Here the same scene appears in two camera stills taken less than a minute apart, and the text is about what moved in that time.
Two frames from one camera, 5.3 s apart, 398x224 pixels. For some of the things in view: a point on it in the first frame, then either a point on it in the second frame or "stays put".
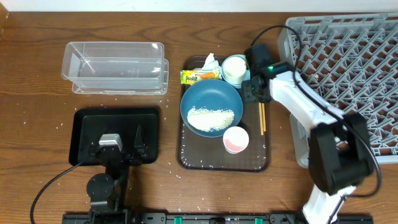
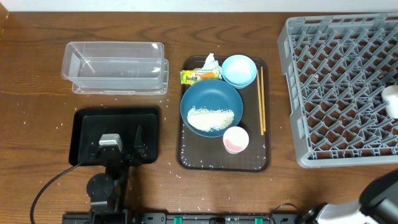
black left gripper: (118, 156) stays put
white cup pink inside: (236, 140) stays put
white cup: (234, 68) → (390, 94)
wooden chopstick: (261, 117) stays put
